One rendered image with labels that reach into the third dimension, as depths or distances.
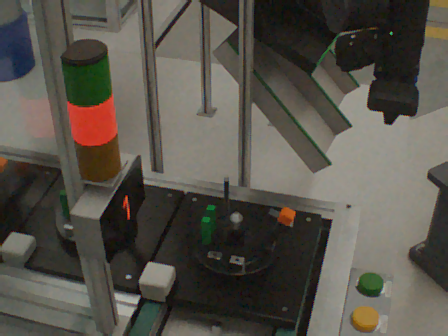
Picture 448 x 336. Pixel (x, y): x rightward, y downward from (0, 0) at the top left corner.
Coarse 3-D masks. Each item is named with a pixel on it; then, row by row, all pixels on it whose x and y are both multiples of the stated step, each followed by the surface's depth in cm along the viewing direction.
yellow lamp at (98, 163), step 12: (108, 144) 73; (84, 156) 73; (96, 156) 73; (108, 156) 73; (120, 156) 76; (84, 168) 74; (96, 168) 74; (108, 168) 74; (120, 168) 76; (96, 180) 75
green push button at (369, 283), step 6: (360, 276) 102; (366, 276) 102; (372, 276) 102; (378, 276) 102; (360, 282) 101; (366, 282) 101; (372, 282) 101; (378, 282) 101; (360, 288) 101; (366, 288) 100; (372, 288) 100; (378, 288) 100; (372, 294) 100
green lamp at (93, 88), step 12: (108, 60) 68; (72, 72) 66; (84, 72) 66; (96, 72) 67; (108, 72) 68; (72, 84) 67; (84, 84) 67; (96, 84) 68; (108, 84) 69; (72, 96) 68; (84, 96) 68; (96, 96) 68; (108, 96) 70
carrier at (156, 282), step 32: (192, 192) 118; (224, 192) 107; (192, 224) 112; (224, 224) 109; (256, 224) 109; (160, 256) 106; (192, 256) 106; (224, 256) 103; (256, 256) 103; (288, 256) 106; (160, 288) 98; (192, 288) 100; (224, 288) 100; (256, 288) 100; (288, 288) 100; (256, 320) 97; (288, 320) 95
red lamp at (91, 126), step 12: (72, 108) 69; (84, 108) 69; (96, 108) 69; (108, 108) 70; (72, 120) 71; (84, 120) 70; (96, 120) 70; (108, 120) 71; (72, 132) 72; (84, 132) 71; (96, 132) 71; (108, 132) 72; (84, 144) 72; (96, 144) 72
